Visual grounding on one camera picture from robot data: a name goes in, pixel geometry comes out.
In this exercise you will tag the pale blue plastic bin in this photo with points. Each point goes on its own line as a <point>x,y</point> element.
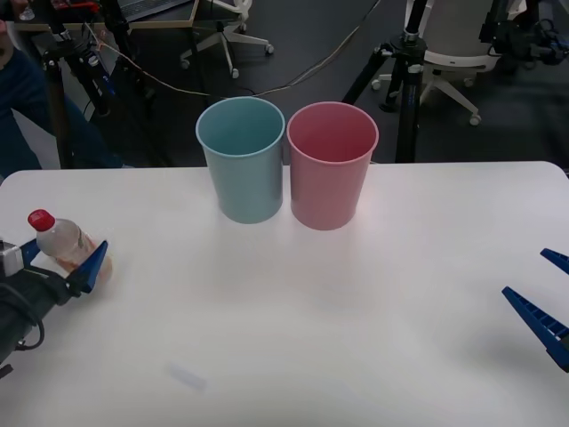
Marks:
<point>249,178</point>

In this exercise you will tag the pink plastic bin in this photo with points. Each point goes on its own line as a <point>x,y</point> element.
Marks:
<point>326,187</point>

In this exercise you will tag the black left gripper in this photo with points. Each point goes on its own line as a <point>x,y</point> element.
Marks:
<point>26,298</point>

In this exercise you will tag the black equipment with blue parts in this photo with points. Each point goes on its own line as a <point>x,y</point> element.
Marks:
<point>520,37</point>

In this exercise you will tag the person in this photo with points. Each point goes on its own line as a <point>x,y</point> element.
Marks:
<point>22,102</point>

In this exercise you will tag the black desk with wooden edge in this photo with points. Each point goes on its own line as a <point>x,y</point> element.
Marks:
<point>160,22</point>

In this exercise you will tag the clear bottle with red cap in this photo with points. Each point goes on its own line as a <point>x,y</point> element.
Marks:
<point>58,236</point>

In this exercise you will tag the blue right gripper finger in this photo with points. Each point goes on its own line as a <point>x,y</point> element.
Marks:
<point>558,260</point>
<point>547,327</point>

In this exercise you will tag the white office chair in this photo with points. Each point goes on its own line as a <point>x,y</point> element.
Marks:
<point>224,40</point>
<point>458,58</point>

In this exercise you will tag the black tripod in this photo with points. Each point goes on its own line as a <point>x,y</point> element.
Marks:
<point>100,80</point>
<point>409,98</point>

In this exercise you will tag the grey laptop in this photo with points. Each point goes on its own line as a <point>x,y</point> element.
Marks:
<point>151,6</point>

